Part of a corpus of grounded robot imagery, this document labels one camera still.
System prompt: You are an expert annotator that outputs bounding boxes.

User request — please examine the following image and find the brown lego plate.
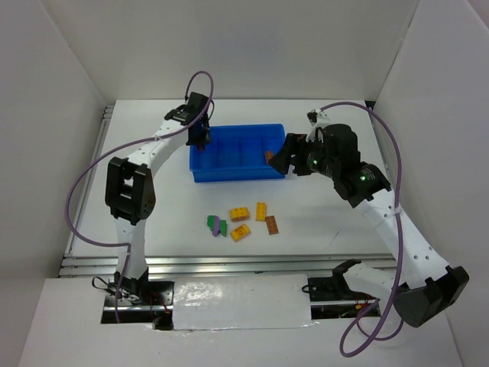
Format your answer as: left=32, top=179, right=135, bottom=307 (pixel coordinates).
left=264, top=151, right=274, bottom=165
left=265, top=216, right=279, bottom=235

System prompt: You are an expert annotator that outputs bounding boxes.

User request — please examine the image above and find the green lego brick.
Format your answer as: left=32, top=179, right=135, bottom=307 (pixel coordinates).
left=206, top=215, right=228, bottom=235

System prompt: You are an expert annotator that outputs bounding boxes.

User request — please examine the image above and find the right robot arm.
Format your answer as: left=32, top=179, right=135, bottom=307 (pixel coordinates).
left=268, top=124, right=469, bottom=327

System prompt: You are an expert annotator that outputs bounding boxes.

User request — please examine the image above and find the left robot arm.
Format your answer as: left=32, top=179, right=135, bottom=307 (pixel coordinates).
left=105, top=92, right=213, bottom=302

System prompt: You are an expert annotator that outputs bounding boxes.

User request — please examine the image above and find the blue divided plastic bin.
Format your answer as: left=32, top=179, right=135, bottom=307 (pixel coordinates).
left=189, top=124, right=286, bottom=183

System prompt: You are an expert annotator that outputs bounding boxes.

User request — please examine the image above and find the yellow lego plate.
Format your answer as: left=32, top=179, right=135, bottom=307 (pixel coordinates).
left=255, top=202, right=267, bottom=222

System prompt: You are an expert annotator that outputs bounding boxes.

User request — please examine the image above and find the yellow lego brick upper left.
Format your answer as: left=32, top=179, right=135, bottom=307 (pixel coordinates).
left=229, top=206, right=250, bottom=222

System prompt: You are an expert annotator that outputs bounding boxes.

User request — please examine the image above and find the yellow lego brick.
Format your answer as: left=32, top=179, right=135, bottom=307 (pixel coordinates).
left=230, top=224, right=251, bottom=242
left=229, top=206, right=250, bottom=222

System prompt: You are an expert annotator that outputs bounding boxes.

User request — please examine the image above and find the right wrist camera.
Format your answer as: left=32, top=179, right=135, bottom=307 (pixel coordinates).
left=306, top=109, right=332, bottom=132

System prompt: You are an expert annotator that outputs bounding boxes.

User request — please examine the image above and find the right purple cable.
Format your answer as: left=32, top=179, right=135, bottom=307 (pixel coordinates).
left=319, top=101, right=405, bottom=357

